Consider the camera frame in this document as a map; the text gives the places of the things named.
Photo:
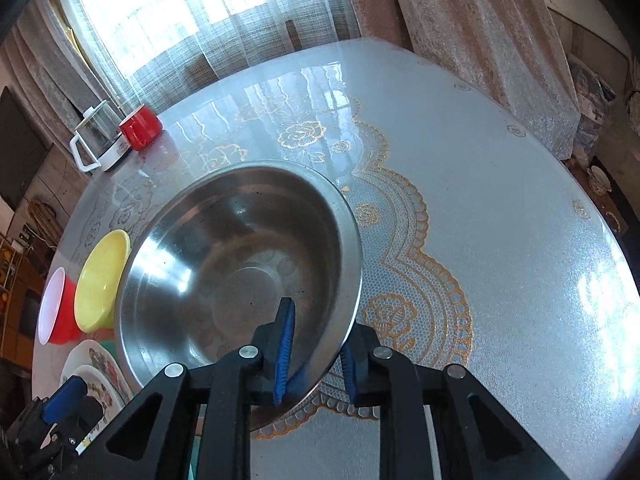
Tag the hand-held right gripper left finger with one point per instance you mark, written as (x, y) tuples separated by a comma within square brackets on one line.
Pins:
[(285, 355)]

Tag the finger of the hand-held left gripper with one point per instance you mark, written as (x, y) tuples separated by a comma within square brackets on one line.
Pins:
[(65, 395)]

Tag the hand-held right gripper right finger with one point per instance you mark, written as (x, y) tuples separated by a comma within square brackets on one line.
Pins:
[(350, 370)]

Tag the small white floral plate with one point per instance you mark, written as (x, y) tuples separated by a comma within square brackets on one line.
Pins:
[(102, 385)]

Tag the large white floral plate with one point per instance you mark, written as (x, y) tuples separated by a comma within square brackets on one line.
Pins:
[(82, 355)]

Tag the red plastic bowl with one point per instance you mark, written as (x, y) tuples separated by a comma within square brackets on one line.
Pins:
[(62, 320)]

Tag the stainless steel bowl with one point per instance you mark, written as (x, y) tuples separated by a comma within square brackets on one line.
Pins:
[(225, 260)]

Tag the yellow plastic bowl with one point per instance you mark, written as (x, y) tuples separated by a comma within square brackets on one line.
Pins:
[(100, 285)]

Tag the wooden side cabinet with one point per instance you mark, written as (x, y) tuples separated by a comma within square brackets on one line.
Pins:
[(17, 300)]

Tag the black flat television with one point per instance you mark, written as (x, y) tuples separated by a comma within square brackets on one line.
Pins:
[(17, 150)]

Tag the white glass electric kettle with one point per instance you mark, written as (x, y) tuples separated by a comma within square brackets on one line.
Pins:
[(102, 135)]

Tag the red mug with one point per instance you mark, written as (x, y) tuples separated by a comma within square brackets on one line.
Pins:
[(140, 127)]

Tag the wooden chair back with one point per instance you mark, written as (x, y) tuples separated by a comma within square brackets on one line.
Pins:
[(292, 35)]

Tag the beige patterned curtain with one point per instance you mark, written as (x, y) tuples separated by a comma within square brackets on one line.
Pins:
[(475, 35), (55, 60)]

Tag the white sheer curtain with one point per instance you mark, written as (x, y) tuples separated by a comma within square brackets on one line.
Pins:
[(200, 25)]

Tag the patterned bag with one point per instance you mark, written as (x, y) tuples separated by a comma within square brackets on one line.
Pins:
[(595, 100)]

